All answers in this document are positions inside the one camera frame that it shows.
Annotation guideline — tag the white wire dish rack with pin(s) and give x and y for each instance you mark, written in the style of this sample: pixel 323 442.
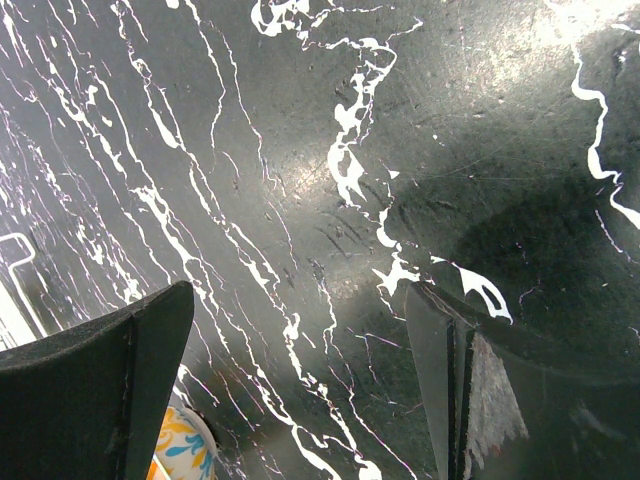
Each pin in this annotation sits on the white wire dish rack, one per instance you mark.
pixel 21 324

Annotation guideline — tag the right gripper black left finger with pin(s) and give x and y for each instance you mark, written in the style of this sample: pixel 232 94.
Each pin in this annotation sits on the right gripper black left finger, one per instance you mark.
pixel 88 402

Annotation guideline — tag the orange flower bowl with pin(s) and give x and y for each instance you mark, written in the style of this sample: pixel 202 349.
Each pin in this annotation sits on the orange flower bowl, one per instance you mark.
pixel 185 448

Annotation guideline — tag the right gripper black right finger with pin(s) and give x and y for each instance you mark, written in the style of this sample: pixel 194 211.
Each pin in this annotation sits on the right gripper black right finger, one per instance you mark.
pixel 504 403

